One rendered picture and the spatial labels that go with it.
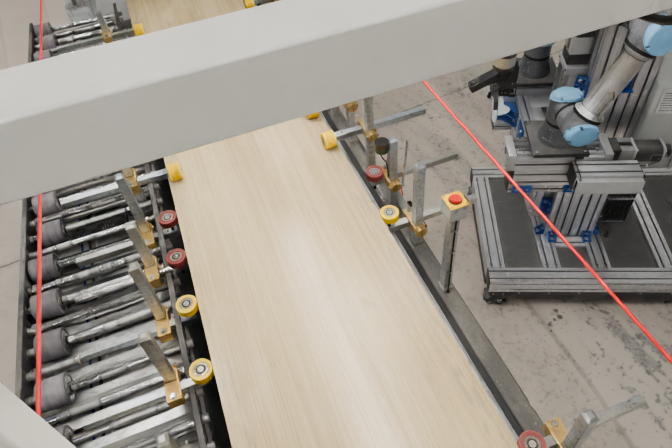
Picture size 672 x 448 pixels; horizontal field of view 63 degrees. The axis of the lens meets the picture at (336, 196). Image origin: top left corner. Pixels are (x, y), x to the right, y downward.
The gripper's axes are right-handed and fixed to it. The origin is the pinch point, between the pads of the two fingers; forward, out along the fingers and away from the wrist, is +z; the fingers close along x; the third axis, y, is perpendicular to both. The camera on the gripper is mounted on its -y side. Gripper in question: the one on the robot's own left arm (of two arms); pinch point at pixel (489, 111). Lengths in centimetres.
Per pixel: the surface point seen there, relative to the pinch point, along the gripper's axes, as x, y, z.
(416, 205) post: -14.1, -26.4, 35.7
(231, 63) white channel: -142, -45, -114
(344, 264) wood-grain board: -39, -55, 42
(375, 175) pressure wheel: 9, -43, 41
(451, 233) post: -37.7, -15.4, 24.9
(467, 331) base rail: -56, -8, 62
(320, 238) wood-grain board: -26, -65, 42
